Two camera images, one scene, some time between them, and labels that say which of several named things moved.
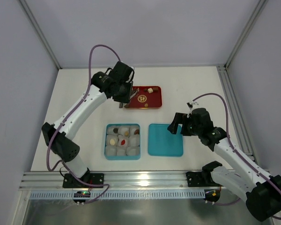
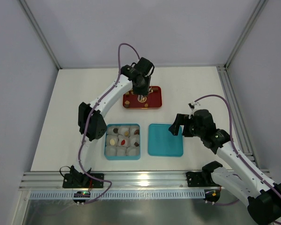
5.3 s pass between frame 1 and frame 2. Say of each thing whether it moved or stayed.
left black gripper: moved
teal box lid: stayed
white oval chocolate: stayed
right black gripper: stayed
